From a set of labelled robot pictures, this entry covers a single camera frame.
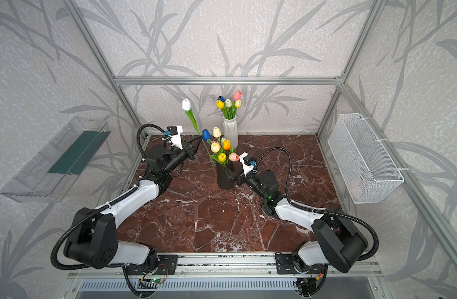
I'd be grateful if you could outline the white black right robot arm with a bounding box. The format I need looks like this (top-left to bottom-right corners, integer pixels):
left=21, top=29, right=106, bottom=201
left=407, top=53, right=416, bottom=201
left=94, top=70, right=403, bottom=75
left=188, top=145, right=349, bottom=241
left=226, top=153, right=379, bottom=274

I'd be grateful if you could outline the black cylindrical vase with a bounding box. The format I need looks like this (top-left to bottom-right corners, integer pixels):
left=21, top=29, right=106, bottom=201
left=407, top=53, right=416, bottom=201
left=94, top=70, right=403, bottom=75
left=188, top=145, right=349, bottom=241
left=216, top=161, right=234, bottom=190

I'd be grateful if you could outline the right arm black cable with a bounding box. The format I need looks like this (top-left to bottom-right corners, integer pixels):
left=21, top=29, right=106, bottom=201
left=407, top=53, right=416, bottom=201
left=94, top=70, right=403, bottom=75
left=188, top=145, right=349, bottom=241
left=252, top=146, right=380, bottom=262

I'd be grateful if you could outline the pink tulip flower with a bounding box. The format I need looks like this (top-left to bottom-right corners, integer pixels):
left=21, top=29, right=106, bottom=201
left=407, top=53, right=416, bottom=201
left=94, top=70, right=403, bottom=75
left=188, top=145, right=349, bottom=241
left=230, top=91, right=242, bottom=118

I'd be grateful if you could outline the tulip bouquet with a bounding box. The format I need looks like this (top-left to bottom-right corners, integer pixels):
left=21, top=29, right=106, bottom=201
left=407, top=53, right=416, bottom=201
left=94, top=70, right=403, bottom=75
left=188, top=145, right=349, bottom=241
left=210, top=138, right=239, bottom=165

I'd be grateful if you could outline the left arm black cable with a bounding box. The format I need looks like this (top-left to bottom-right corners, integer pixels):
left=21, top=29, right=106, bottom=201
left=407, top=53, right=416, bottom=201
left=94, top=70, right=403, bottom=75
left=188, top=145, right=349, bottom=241
left=49, top=123, right=167, bottom=271

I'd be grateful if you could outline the light blue tulip flower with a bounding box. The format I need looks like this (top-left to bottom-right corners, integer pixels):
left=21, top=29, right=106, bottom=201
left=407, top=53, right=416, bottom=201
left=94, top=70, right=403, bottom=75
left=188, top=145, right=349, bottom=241
left=182, top=98, right=215, bottom=167

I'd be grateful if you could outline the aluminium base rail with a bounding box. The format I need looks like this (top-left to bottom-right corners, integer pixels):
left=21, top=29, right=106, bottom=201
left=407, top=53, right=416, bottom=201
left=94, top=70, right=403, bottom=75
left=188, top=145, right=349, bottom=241
left=68, top=252, right=383, bottom=279

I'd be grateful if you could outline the clear plastic wall tray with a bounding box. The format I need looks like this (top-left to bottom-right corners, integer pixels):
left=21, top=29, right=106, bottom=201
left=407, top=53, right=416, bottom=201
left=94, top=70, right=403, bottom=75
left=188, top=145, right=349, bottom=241
left=0, top=117, right=111, bottom=203

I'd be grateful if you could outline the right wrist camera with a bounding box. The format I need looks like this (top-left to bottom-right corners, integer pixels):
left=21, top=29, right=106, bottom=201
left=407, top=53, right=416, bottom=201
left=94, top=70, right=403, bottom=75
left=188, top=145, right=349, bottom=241
left=242, top=153, right=257, bottom=176

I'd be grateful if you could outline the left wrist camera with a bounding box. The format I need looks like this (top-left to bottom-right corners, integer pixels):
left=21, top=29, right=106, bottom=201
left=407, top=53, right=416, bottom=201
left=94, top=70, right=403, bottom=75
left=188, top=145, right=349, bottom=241
left=162, top=125, right=183, bottom=150

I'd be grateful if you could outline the white orange tulip flower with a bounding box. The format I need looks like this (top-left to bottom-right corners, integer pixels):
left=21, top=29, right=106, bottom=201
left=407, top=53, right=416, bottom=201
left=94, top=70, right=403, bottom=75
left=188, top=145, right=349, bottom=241
left=210, top=142, right=222, bottom=154

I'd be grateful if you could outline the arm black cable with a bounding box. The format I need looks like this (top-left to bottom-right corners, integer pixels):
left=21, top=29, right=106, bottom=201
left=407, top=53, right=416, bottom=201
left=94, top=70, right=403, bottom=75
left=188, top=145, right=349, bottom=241
left=252, top=146, right=380, bottom=262
left=49, top=123, right=167, bottom=271

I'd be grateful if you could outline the white ribbed ceramic vase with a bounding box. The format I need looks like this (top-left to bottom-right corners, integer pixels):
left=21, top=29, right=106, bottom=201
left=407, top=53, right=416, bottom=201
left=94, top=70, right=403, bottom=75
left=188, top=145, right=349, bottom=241
left=223, top=118, right=238, bottom=149

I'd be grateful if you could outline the white wire mesh basket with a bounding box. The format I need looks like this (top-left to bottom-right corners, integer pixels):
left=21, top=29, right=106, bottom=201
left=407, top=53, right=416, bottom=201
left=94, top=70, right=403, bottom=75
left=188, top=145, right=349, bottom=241
left=328, top=113, right=404, bottom=204

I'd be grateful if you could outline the bright yellow tulip flower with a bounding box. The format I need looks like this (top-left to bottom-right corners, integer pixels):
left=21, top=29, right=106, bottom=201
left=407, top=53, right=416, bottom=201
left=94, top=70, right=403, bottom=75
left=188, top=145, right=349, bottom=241
left=216, top=100, right=228, bottom=119

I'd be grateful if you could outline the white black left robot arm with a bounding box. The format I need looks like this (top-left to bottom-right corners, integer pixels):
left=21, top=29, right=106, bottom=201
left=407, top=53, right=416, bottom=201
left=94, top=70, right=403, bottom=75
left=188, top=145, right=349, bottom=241
left=51, top=137, right=202, bottom=270

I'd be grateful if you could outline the aluminium frame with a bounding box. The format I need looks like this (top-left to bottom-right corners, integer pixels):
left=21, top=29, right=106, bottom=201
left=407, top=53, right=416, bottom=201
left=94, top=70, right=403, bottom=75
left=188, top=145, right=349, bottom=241
left=63, top=1, right=457, bottom=268

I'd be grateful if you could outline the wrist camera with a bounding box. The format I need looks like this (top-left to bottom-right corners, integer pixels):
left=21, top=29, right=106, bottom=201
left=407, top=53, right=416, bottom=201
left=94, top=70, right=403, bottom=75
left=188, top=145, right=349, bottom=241
left=242, top=153, right=257, bottom=176
left=162, top=125, right=183, bottom=150

